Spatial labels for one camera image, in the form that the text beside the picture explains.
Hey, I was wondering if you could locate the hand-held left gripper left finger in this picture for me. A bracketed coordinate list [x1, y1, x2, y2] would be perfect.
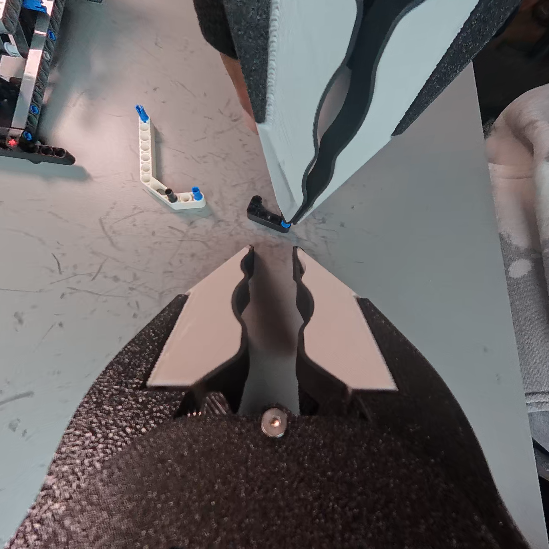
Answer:
[147, 245, 255, 390]

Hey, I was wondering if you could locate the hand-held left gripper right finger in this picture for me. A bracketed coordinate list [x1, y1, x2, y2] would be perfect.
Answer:
[293, 245, 399, 393]

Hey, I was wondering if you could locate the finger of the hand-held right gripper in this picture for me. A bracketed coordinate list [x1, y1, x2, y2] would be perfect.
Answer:
[294, 0, 480, 224]
[256, 0, 361, 223]

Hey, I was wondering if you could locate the black angled toy beam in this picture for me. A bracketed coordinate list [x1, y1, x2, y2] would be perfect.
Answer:
[246, 195, 292, 234]

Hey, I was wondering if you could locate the white angled toy beam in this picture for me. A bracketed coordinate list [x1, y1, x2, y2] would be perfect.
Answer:
[137, 115, 207, 211]

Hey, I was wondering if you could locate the grey black toy truck chassis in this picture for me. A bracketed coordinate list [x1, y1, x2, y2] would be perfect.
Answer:
[0, 0, 76, 166]

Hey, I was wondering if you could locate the grey desk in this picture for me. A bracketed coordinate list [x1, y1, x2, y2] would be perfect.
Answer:
[0, 0, 549, 549]

